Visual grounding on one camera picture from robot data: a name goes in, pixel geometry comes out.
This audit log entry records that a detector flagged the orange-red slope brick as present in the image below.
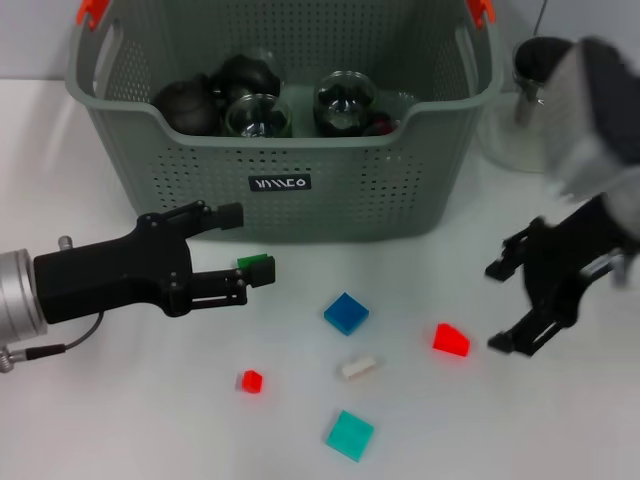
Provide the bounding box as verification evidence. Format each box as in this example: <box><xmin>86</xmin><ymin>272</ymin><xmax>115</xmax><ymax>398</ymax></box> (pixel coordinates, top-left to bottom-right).
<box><xmin>432</xmin><ymin>323</ymin><xmax>472</xmax><ymax>357</ymax></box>

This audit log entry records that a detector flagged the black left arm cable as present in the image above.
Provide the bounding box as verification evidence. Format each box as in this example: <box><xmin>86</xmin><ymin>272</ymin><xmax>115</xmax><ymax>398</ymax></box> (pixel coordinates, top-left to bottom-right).
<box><xmin>0</xmin><ymin>312</ymin><xmax>106</xmax><ymax>374</ymax></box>

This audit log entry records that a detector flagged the grey perforated storage bin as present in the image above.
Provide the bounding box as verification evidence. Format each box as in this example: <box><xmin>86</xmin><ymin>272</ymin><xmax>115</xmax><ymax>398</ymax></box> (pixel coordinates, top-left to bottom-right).
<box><xmin>64</xmin><ymin>0</ymin><xmax>504</xmax><ymax>245</ymax></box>

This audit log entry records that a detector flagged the green flat brick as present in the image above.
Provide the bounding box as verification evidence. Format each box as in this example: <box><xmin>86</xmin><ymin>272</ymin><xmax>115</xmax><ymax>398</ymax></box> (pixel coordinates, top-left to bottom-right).
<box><xmin>236</xmin><ymin>253</ymin><xmax>270</xmax><ymax>272</ymax></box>

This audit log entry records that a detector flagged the white brick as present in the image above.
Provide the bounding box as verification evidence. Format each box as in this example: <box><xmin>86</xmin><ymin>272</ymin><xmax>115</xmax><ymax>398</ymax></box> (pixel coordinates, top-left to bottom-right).
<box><xmin>341</xmin><ymin>354</ymin><xmax>379</xmax><ymax>384</ymax></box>

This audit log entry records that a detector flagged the blue square brick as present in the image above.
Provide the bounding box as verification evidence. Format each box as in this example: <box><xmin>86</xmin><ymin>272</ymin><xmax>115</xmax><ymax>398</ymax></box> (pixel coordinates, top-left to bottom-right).
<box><xmin>323</xmin><ymin>292</ymin><xmax>371</xmax><ymax>337</ymax></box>

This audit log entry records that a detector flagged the small red brick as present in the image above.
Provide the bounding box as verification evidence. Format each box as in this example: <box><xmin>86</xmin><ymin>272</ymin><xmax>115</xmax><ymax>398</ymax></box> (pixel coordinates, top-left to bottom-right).
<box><xmin>241</xmin><ymin>368</ymin><xmax>265</xmax><ymax>396</ymax></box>

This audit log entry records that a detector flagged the glass teacup with black base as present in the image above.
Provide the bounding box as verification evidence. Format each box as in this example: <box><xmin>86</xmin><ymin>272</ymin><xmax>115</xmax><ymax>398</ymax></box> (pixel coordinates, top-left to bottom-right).
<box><xmin>362</xmin><ymin>109</ymin><xmax>399</xmax><ymax>137</ymax></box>
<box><xmin>209</xmin><ymin>47</ymin><xmax>284</xmax><ymax>109</ymax></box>
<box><xmin>224</xmin><ymin>93</ymin><xmax>295</xmax><ymax>139</ymax></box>
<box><xmin>313</xmin><ymin>71</ymin><xmax>377</xmax><ymax>137</ymax></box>

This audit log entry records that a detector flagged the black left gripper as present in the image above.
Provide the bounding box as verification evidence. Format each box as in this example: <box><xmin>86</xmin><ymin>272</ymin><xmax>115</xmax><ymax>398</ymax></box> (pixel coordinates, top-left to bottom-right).
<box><xmin>33</xmin><ymin>199</ymin><xmax>278</xmax><ymax>326</ymax></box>

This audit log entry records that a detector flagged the glass teapot with black lid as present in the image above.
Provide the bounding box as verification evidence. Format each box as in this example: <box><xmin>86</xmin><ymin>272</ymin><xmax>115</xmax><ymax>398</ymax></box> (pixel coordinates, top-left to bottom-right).
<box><xmin>477</xmin><ymin>35</ymin><xmax>576</xmax><ymax>174</ymax></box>

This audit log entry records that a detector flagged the dark clay teapot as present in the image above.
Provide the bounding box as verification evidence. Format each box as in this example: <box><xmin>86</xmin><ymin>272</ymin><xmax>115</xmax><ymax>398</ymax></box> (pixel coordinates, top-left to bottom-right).
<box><xmin>151</xmin><ymin>74</ymin><xmax>221</xmax><ymax>137</ymax></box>

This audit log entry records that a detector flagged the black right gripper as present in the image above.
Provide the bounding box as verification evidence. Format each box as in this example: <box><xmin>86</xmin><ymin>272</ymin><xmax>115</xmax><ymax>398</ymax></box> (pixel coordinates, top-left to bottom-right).
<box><xmin>483</xmin><ymin>197</ymin><xmax>627</xmax><ymax>359</ymax></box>

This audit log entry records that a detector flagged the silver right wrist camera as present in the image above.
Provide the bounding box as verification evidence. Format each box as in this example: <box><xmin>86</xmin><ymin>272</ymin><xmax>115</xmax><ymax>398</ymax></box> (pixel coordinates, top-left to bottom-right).
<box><xmin>542</xmin><ymin>35</ymin><xmax>640</xmax><ymax>201</ymax></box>

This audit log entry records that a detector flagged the teal square brick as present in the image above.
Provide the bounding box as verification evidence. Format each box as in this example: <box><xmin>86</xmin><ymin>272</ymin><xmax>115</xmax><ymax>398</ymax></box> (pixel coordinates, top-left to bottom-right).
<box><xmin>324</xmin><ymin>409</ymin><xmax>376</xmax><ymax>462</ymax></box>

